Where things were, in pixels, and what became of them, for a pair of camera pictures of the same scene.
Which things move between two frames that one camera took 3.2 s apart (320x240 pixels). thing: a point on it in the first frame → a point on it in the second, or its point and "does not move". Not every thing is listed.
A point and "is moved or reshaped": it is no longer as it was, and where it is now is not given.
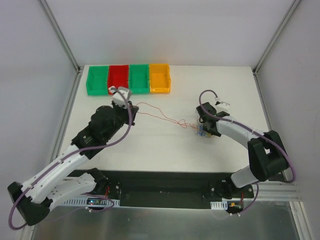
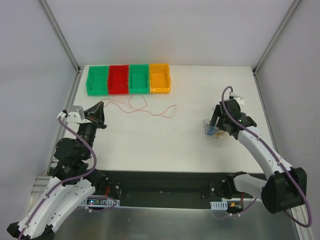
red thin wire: x=167 y=118 → x=137 y=103
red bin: x=118 y=76 does not move
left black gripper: x=132 y=114 → x=94 y=122
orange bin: x=159 y=78 does not move
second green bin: x=139 y=78 does not move
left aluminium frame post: x=61 y=37 does not move
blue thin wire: x=201 y=132 is moved or reshaped
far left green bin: x=97 y=83 does not move
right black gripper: x=208 y=122 → x=220 y=120
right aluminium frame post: x=276 y=35 does not move
